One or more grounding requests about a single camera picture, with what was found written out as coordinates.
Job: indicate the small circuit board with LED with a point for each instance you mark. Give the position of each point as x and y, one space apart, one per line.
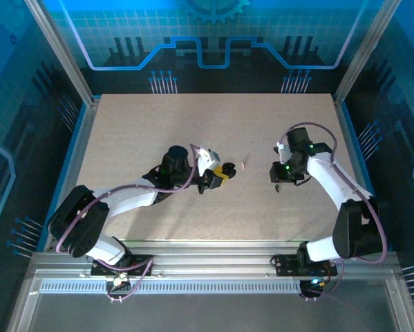
119 281
312 285

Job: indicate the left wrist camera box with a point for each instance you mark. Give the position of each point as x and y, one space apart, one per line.
208 157

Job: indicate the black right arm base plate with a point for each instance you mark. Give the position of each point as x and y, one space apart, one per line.
286 265

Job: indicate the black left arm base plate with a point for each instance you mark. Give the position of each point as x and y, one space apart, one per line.
141 265

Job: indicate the aluminium frame rail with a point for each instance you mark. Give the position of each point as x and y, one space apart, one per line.
210 259

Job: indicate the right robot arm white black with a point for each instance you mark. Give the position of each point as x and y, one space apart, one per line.
331 180

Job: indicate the blue-edged aluminium side rail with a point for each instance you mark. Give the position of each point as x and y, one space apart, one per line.
348 138
83 138

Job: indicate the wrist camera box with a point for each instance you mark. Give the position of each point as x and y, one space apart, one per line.
208 157
283 150

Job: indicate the grey metal lower panel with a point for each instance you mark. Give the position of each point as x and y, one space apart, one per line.
206 311

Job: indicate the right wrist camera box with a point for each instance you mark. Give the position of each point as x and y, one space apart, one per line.
283 150

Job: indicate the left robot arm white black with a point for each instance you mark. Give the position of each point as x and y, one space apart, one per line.
78 221

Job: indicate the aluminium frame post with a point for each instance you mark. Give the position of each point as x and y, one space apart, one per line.
365 52
62 52

